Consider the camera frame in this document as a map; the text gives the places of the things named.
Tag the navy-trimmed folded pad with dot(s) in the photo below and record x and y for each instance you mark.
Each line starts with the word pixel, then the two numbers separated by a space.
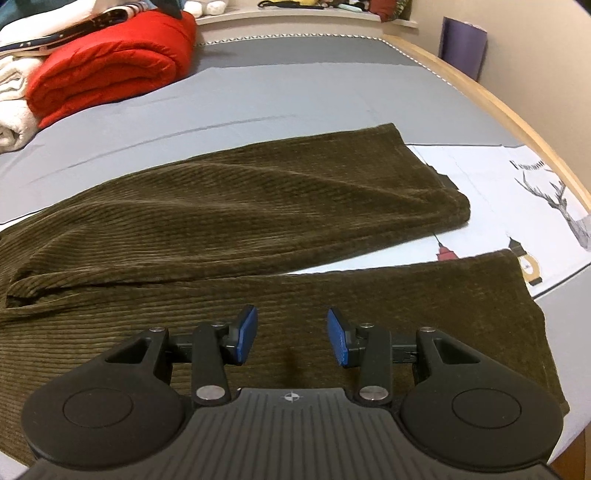
pixel 69 32

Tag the white plush toy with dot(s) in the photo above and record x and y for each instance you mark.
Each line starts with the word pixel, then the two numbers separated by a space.
pixel 205 7

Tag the cream folded fleece blanket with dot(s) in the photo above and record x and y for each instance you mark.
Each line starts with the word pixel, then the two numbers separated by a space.
pixel 11 78
pixel 16 127

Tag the purple board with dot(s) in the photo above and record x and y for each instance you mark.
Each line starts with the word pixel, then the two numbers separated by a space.
pixel 464 48

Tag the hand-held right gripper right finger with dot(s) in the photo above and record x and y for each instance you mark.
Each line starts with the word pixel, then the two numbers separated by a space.
pixel 339 337

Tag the red patterned cushion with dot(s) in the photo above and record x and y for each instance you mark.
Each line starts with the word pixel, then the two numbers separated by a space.
pixel 390 9

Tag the red folded blanket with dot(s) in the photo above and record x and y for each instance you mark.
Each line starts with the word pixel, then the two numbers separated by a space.
pixel 115 64

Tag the beige window ledge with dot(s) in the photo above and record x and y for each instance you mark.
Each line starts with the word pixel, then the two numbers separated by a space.
pixel 300 21

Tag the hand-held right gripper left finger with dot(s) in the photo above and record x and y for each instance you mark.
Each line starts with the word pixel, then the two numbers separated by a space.
pixel 247 334

